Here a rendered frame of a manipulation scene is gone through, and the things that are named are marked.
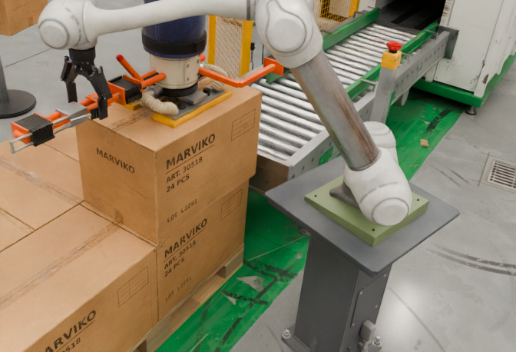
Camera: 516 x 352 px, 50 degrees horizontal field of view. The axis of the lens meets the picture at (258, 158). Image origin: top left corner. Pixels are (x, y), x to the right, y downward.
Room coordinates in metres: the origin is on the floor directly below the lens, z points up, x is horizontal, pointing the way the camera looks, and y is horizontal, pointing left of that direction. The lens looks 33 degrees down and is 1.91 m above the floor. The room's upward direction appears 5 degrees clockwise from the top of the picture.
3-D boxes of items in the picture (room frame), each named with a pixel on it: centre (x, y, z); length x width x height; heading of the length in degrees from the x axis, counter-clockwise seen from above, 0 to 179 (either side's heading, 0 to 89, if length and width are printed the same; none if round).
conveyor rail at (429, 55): (3.01, -0.72, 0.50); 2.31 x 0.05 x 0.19; 150
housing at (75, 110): (1.46, 0.57, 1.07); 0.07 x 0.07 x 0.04; 59
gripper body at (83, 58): (1.50, 0.54, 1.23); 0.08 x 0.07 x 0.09; 59
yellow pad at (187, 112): (1.81, 0.25, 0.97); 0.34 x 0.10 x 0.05; 149
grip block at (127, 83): (1.64, 0.46, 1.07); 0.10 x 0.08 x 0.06; 59
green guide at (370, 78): (3.35, -0.85, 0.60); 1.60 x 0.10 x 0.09; 150
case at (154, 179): (1.85, 0.34, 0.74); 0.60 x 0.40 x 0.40; 147
